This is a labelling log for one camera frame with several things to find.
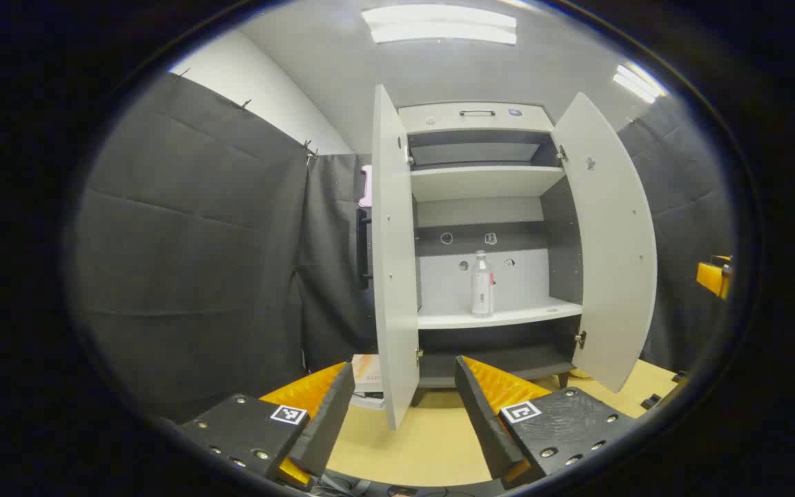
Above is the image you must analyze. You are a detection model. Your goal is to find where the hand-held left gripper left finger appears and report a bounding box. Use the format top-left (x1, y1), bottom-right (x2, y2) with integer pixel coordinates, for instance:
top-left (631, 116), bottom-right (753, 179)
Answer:
top-left (175, 360), bottom-right (357, 492)

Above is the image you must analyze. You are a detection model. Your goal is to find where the grey white cabinet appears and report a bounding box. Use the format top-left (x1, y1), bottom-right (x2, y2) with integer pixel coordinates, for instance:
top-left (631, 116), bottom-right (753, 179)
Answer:
top-left (397, 102), bottom-right (585, 408)

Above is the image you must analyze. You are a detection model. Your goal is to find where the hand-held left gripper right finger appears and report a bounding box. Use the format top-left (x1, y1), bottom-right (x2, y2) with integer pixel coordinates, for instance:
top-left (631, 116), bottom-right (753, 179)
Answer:
top-left (454, 355), bottom-right (643, 489)

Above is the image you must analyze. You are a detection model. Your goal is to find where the clear plastic bottle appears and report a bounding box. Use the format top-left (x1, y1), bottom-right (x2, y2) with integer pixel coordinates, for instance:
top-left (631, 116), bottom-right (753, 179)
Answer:
top-left (471, 250), bottom-right (494, 318)

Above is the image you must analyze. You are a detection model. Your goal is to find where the grey cabinet door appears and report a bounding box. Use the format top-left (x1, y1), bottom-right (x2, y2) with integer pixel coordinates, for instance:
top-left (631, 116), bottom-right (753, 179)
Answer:
top-left (372, 84), bottom-right (420, 431)
top-left (551, 92), bottom-right (658, 394)

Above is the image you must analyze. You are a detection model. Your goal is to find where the black door handle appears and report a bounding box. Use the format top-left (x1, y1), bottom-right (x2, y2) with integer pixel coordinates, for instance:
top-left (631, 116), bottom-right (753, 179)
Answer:
top-left (356, 207), bottom-right (373, 291)

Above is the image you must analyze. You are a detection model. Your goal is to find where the black backdrop cloth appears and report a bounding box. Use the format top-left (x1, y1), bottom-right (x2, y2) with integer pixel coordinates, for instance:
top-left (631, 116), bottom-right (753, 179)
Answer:
top-left (70, 69), bottom-right (736, 422)

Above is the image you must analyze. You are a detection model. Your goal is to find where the large ceiling light panel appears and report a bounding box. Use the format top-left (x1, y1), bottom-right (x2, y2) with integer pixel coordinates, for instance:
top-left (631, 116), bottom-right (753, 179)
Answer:
top-left (362, 4), bottom-right (518, 46)

